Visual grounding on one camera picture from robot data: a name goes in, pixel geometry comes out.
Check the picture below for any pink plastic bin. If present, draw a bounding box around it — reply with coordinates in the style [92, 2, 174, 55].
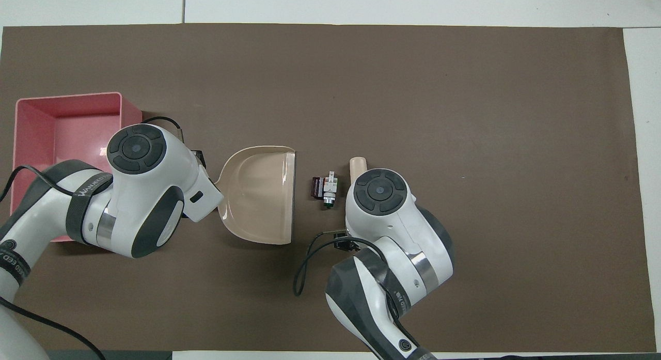
[10, 92, 143, 243]

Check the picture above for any beige plastic dustpan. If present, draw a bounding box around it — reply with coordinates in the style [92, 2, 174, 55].
[217, 146, 297, 245]

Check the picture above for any white green push button switch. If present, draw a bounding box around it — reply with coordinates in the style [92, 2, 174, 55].
[321, 170, 340, 210]

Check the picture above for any black cable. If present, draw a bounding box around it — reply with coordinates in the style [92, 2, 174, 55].
[293, 231, 387, 298]
[140, 116, 208, 170]
[0, 296, 107, 360]
[0, 165, 78, 204]

